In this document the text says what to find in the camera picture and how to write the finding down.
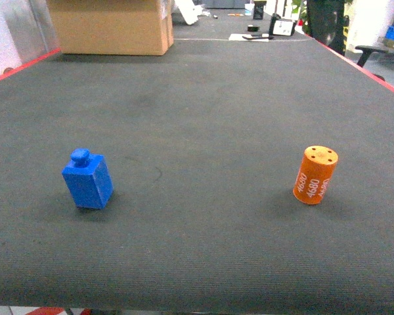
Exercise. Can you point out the blue block part with knob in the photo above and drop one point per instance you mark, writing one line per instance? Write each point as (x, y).
(88, 179)

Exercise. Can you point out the large cardboard box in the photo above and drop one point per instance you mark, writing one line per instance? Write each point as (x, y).
(137, 28)

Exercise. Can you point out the orange cylindrical cap 4680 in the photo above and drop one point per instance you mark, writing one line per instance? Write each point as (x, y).
(315, 173)

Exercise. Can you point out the white paper sheet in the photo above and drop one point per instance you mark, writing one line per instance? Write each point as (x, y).
(250, 37)

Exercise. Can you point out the dark grey conveyor belt mat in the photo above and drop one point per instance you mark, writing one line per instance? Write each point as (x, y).
(203, 146)

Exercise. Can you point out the black office chair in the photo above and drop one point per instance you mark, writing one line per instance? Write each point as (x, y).
(353, 27)

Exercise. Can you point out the black white device on table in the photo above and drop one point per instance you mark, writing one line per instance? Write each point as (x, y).
(281, 26)

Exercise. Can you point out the red conveyor side rail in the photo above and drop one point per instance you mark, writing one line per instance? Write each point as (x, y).
(336, 79)

